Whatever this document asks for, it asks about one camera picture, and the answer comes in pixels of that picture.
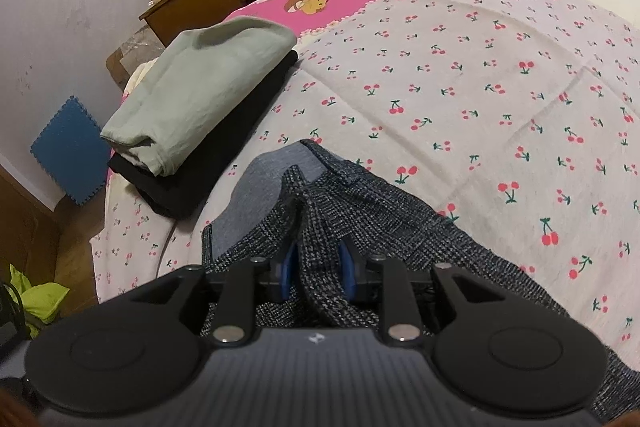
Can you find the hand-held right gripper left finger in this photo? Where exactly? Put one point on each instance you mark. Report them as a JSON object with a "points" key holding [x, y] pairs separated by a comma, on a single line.
{"points": [[291, 269]]}

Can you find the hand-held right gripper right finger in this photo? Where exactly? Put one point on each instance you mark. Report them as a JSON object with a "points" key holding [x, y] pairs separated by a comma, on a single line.
{"points": [[346, 269]]}

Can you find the dark grey tweed pants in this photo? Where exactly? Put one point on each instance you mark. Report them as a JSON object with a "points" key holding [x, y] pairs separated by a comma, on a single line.
{"points": [[400, 227]]}

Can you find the folded black cloth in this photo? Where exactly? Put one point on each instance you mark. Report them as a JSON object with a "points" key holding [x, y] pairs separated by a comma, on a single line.
{"points": [[210, 167]]}

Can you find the folded pale green cloth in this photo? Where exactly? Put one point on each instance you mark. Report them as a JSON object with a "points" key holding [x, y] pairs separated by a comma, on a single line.
{"points": [[200, 87]]}

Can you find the cherry print bed sheet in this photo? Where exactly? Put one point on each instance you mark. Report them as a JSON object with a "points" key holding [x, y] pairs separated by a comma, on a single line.
{"points": [[450, 82]]}

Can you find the blue foam mat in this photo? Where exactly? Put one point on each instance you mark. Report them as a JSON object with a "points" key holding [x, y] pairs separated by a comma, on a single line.
{"points": [[67, 152]]}

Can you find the lime green bag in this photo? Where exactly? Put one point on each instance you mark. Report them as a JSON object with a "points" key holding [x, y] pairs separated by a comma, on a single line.
{"points": [[37, 299]]}

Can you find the cardboard box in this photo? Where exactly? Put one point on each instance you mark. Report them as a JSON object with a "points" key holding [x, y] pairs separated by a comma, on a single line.
{"points": [[122, 59]]}

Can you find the wooden cabinet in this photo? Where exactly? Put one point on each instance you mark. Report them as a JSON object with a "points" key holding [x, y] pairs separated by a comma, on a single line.
{"points": [[25, 227]]}

